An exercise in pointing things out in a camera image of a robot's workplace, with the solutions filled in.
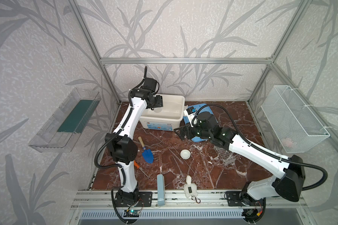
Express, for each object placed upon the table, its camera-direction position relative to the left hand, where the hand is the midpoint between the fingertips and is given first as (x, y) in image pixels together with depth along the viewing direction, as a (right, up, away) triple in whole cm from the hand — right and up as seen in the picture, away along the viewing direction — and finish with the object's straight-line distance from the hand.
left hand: (158, 98), depth 86 cm
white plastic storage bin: (+5, -12, +2) cm, 13 cm away
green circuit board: (-12, -61, -15) cm, 64 cm away
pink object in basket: (+69, -24, -13) cm, 75 cm away
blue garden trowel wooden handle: (-8, -36, +5) cm, 37 cm away
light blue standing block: (+3, -47, -11) cm, 48 cm away
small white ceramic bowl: (+17, -36, +3) cm, 39 cm away
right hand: (+13, -14, -13) cm, 23 cm away
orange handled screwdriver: (-13, -42, -2) cm, 43 cm away
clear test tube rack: (+42, -37, +1) cm, 56 cm away
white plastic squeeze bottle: (+19, -50, -12) cm, 54 cm away
